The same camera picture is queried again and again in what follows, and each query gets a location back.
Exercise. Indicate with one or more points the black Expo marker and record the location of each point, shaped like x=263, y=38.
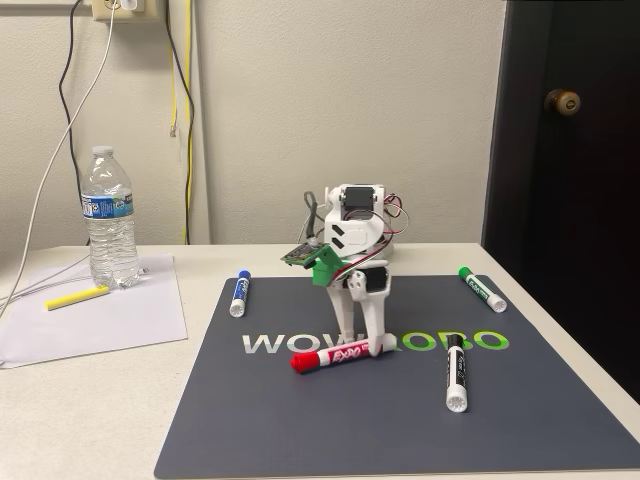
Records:
x=456, y=375

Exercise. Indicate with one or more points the dark wooden door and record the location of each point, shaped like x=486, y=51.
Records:
x=565, y=225

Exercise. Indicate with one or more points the green mounted camera board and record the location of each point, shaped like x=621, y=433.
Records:
x=325, y=270

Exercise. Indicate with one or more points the clear plastic water bottle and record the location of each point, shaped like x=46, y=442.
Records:
x=110, y=225

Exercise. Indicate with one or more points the yellow highlighter pen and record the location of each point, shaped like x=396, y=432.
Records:
x=75, y=298

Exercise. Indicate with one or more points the blue Expo marker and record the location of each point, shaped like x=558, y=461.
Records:
x=241, y=292

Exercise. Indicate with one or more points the green Expo marker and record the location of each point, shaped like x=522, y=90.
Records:
x=481, y=289

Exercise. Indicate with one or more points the red Expo marker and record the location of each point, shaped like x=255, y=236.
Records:
x=340, y=356

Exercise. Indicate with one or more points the grey Wowrobo mat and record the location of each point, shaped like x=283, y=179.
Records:
x=310, y=430

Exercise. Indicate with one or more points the beige wall outlet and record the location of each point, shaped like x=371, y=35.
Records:
x=150, y=11

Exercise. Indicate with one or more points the white charger plug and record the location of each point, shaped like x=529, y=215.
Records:
x=131, y=4

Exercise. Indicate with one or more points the white paper sheet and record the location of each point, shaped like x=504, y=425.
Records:
x=115, y=325

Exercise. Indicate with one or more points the brass door knob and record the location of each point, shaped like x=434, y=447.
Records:
x=562, y=102

